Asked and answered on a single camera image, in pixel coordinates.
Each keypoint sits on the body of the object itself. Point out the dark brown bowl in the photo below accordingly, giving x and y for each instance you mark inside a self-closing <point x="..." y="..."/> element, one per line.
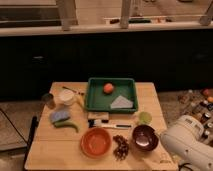
<point x="144" y="138"/>

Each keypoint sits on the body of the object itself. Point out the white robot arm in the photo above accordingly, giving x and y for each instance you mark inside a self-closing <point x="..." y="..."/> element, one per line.
<point x="182" y="139"/>

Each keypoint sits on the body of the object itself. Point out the green plastic tray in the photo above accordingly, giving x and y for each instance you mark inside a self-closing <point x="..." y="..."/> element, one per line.
<point x="96" y="100"/>

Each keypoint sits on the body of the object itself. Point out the orange ball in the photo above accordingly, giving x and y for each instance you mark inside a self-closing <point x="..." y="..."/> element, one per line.
<point x="108" y="88"/>

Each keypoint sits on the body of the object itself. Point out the grey folded cloth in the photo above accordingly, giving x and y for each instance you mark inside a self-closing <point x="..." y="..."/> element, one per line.
<point x="121" y="102"/>

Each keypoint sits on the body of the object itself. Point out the thin dark pen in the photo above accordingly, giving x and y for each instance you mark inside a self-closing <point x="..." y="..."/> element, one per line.
<point x="73" y="90"/>

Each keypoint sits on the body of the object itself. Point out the yellow banana toy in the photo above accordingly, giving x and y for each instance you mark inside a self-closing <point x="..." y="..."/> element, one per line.
<point x="80" y="101"/>

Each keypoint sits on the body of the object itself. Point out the white round container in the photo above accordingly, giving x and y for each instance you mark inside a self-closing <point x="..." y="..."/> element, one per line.
<point x="67" y="97"/>

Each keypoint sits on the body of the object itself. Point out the green plastic cup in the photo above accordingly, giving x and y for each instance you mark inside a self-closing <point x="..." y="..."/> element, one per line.
<point x="145" y="118"/>

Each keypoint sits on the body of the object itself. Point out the orange bowl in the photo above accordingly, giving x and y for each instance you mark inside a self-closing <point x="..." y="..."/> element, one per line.
<point x="95" y="142"/>

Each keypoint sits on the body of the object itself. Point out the green toy pepper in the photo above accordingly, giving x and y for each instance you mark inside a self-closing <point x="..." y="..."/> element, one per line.
<point x="61" y="124"/>

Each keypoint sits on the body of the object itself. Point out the blue sponge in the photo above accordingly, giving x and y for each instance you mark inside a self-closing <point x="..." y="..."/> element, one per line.
<point x="59" y="115"/>

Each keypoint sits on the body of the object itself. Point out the wooden folding table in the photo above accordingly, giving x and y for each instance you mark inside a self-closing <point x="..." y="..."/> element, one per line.
<point x="59" y="149"/>

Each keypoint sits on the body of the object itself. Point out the brown bead cluster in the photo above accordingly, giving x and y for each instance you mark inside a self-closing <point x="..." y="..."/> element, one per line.
<point x="122" y="149"/>

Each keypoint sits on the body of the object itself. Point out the spice bottle rack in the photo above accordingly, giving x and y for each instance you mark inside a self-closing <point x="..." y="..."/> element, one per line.
<point x="199" y="106"/>

